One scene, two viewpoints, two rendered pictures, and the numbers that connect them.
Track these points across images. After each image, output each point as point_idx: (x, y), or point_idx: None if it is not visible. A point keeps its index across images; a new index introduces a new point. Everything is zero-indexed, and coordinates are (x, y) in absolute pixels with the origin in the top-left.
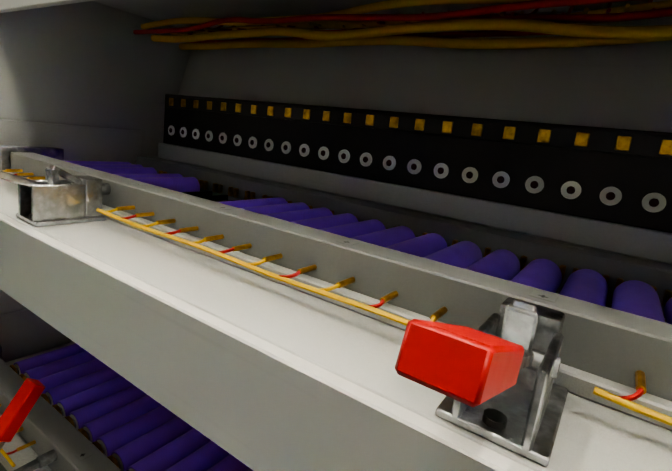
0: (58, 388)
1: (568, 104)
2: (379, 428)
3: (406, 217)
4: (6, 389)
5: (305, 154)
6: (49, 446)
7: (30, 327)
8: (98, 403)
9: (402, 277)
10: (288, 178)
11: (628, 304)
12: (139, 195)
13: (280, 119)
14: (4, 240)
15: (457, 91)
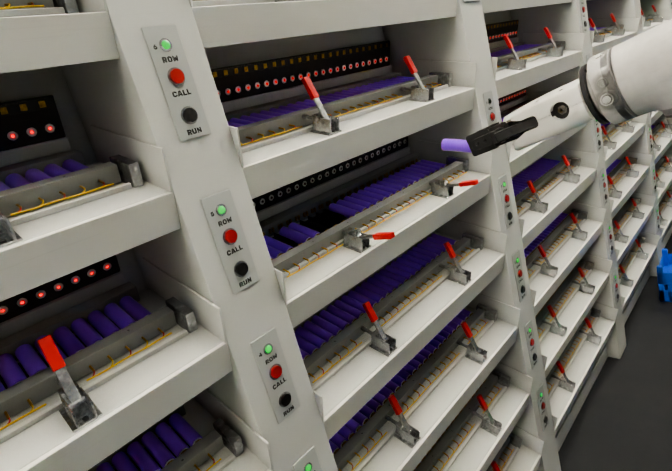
0: (320, 339)
1: None
2: (447, 204)
3: (355, 184)
4: (325, 351)
5: (305, 185)
6: (358, 329)
7: None
8: (331, 325)
9: (416, 190)
10: (303, 198)
11: (417, 174)
12: (357, 222)
13: None
14: (367, 259)
15: None
